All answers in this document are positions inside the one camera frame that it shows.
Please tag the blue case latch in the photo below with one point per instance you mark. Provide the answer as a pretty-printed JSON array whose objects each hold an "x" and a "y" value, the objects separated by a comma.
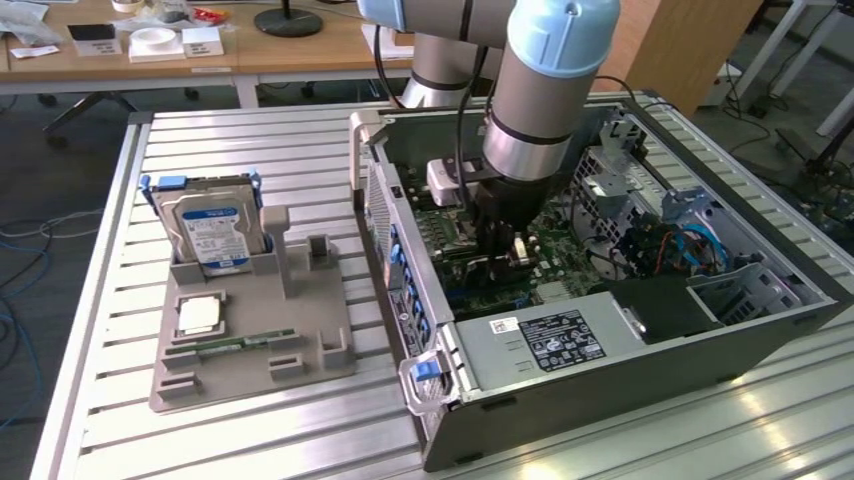
[{"x": 425, "y": 372}]

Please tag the wooden cabinet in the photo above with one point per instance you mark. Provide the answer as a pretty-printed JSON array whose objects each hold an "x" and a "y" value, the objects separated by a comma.
[{"x": 667, "y": 50}]

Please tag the red packet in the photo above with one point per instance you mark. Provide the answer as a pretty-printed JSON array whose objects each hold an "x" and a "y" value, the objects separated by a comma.
[{"x": 207, "y": 15}]

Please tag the blue slot clip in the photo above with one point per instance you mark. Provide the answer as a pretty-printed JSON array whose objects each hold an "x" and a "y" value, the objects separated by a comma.
[
  {"x": 408, "y": 296},
  {"x": 399, "y": 262},
  {"x": 395, "y": 237},
  {"x": 415, "y": 316}
]

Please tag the hard disk with blue carrier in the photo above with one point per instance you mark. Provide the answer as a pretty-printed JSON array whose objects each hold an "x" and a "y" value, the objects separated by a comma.
[{"x": 207, "y": 235}]

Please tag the black floor stand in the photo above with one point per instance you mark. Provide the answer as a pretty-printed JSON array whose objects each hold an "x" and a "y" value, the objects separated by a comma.
[{"x": 827, "y": 160}]

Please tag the green motherboard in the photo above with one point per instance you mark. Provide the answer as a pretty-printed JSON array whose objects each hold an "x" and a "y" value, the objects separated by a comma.
[{"x": 567, "y": 265}]

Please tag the black office chair base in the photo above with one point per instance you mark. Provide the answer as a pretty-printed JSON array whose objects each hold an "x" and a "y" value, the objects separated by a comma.
[{"x": 87, "y": 107}]

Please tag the green RAM stick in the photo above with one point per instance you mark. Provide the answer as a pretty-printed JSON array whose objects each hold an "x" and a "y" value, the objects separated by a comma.
[
  {"x": 456, "y": 257},
  {"x": 233, "y": 345}
]

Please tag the metal drive cage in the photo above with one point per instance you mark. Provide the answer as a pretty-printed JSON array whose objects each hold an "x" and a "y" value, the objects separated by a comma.
[{"x": 620, "y": 200}]

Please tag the white electrical box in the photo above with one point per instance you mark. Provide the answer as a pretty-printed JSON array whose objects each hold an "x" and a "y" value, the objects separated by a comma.
[{"x": 723, "y": 85}]

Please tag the clear bag with dark parts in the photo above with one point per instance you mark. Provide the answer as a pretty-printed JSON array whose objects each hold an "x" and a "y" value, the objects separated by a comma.
[{"x": 169, "y": 15}]

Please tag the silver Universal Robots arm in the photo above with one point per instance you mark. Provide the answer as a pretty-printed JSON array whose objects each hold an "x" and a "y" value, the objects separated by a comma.
[{"x": 540, "y": 100}]

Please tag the white table frame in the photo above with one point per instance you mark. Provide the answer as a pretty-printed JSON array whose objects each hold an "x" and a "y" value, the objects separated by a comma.
[{"x": 766, "y": 50}]

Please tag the grey plastic bag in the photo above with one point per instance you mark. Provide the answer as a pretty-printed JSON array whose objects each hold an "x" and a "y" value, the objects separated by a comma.
[{"x": 26, "y": 30}]

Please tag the CPU socket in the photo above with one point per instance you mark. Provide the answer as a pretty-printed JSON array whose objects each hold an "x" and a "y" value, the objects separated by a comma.
[{"x": 463, "y": 235}]

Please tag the metal disk bay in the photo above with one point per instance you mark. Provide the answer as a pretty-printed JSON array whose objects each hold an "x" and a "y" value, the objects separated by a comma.
[{"x": 754, "y": 295}]

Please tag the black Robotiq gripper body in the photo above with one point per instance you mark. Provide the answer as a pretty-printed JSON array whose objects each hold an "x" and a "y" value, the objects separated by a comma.
[{"x": 514, "y": 202}]

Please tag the small beige tape roll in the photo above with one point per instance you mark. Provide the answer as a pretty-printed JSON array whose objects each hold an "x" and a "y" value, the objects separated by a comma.
[{"x": 116, "y": 7}]

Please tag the silver chipset heat sink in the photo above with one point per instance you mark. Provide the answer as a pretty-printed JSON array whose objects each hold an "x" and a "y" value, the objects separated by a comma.
[{"x": 551, "y": 291}]

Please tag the open black PC case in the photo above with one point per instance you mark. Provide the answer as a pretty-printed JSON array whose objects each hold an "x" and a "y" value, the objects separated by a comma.
[{"x": 600, "y": 400}]

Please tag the silver power supply unit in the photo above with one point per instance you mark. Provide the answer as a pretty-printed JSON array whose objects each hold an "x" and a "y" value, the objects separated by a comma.
[{"x": 487, "y": 350}]

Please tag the silver CPU chip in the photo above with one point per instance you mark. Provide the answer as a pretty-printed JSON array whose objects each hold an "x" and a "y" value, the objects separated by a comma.
[{"x": 196, "y": 315}]

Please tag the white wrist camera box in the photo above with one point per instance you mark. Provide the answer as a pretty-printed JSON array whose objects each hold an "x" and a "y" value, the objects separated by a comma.
[{"x": 443, "y": 185}]

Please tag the low-profile Nvidia graphics card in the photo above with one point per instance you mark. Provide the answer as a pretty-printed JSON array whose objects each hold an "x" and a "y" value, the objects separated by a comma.
[{"x": 520, "y": 252}]

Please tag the grey plastic parts rack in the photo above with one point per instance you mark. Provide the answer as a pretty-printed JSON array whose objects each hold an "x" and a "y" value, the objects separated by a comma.
[{"x": 253, "y": 370}]

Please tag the white labelled box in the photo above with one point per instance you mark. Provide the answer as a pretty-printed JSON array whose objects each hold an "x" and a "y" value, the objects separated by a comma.
[{"x": 200, "y": 37}]

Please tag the flat white square box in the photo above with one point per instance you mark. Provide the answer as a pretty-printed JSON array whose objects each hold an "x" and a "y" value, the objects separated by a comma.
[{"x": 156, "y": 55}]

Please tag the black round lamp base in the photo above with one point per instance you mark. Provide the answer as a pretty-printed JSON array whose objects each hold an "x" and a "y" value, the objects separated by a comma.
[{"x": 287, "y": 25}]

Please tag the white paper tag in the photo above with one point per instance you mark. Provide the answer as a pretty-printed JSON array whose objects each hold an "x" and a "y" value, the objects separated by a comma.
[{"x": 33, "y": 51}]

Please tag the white box with black lid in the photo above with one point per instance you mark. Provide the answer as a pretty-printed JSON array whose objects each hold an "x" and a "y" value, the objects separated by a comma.
[{"x": 93, "y": 32}]

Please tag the wide white tape roll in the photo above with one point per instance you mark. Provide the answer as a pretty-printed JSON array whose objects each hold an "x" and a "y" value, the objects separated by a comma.
[{"x": 137, "y": 39}]

